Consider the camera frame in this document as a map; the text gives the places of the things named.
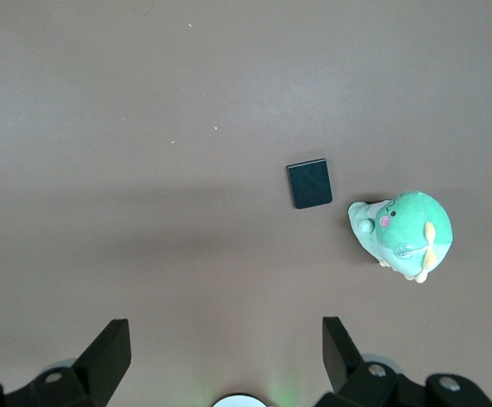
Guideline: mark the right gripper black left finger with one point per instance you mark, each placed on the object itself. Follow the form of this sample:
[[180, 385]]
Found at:
[[104, 360]]

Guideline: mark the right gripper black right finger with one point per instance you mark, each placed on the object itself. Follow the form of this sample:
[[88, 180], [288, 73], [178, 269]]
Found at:
[[339, 358]]

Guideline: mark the black phone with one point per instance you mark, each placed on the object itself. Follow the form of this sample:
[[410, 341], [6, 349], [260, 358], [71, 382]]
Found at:
[[309, 184]]

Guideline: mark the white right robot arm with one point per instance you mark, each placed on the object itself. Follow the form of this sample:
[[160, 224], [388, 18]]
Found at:
[[239, 402]]

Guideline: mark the green dinosaur plush toy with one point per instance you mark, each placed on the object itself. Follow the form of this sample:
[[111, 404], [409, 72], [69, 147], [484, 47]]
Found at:
[[407, 229]]

